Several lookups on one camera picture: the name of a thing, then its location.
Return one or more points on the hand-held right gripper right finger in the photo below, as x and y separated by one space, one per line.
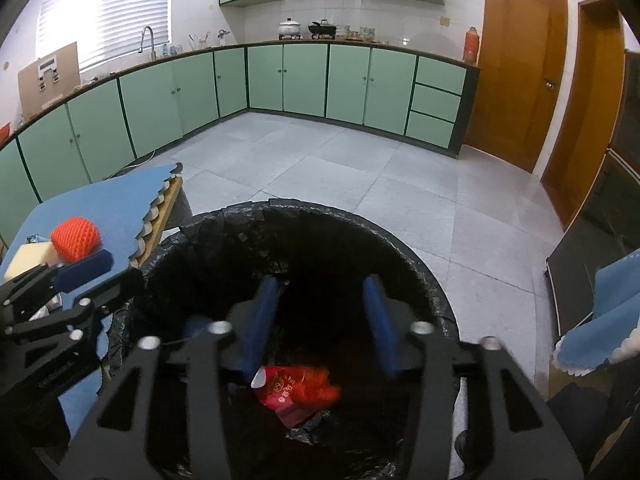
379 325

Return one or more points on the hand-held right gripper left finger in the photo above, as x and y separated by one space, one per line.
261 320

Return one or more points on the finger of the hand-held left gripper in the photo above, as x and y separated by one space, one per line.
85 266
107 295

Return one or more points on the orange scrub brush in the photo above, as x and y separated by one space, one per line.
75 240

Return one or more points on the pale yellow sponge block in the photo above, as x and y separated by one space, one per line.
27 260

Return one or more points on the red printed packet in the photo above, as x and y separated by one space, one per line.
277 396

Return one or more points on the black-bagged trash bin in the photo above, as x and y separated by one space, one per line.
240 240

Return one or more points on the red foam fruit net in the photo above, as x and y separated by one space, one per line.
320 389

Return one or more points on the blue scalloped table mat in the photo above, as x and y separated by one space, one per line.
115 200

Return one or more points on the wooden table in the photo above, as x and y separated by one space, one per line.
160 220

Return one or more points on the labelled cardboard box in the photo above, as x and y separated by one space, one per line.
50 85

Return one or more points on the blue and white cloth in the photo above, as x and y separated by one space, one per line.
615 300

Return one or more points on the steel kitchen faucet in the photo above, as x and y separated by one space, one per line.
146 35

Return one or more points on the green base kitchen cabinets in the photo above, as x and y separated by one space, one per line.
300 80

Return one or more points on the utensil holder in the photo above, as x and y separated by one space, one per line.
199 42

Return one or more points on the white window blinds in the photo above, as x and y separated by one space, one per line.
105 10

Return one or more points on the black glass-front cabinet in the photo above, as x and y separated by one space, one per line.
610 200

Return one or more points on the plain wooden door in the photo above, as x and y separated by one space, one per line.
580 120

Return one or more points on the glass jar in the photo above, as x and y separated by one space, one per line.
343 31
367 33

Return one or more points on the white cooking pot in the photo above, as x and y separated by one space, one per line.
290 29

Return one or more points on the red thermos flask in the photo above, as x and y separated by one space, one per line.
470 46

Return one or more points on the black wok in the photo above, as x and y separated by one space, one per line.
321 29

